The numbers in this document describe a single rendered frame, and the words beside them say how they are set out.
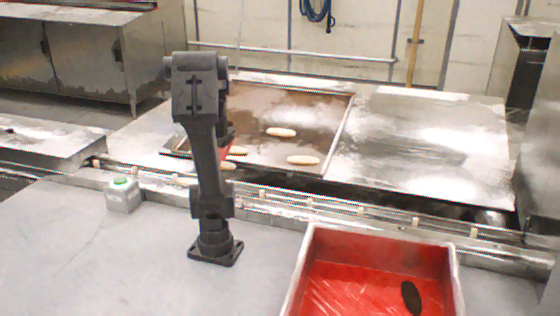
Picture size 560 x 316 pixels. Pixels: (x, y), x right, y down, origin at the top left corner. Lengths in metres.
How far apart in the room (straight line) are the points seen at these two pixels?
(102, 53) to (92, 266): 3.06
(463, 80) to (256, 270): 3.76
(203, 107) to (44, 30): 3.72
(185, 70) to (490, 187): 0.90
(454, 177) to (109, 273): 0.94
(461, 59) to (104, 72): 3.14
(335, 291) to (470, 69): 3.74
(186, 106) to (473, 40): 3.92
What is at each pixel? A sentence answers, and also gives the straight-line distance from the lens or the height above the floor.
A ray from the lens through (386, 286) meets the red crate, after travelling 1.08.
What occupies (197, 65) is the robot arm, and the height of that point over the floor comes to 1.33.
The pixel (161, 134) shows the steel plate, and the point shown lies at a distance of 1.80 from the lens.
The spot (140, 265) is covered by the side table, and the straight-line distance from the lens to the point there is 1.15.
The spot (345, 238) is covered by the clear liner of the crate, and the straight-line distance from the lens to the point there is 1.06.
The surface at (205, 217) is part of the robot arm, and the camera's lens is 1.07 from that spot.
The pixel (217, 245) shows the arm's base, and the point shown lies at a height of 0.87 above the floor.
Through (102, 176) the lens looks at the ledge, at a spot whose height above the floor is 0.86.
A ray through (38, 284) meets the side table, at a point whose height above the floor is 0.82.
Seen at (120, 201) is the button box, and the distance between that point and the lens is 1.33.
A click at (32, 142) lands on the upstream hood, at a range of 1.64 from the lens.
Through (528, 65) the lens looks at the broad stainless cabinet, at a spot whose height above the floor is 0.87.
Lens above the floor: 1.54
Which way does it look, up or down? 28 degrees down
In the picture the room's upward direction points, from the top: straight up
